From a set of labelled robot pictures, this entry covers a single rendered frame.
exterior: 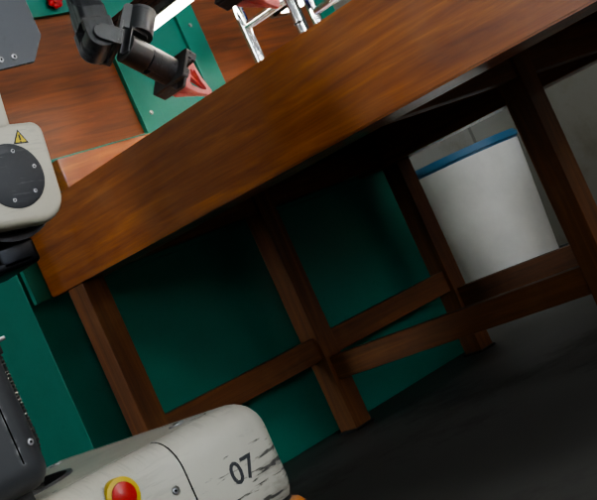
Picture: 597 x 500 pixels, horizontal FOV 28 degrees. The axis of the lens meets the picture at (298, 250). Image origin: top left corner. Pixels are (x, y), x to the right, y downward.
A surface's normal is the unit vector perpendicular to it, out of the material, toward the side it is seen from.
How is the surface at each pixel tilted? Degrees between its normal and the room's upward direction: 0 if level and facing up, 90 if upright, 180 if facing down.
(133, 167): 90
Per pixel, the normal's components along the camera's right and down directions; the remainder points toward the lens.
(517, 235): 0.20, -0.04
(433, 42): -0.64, 0.28
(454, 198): -0.41, 0.24
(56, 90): 0.65, -0.30
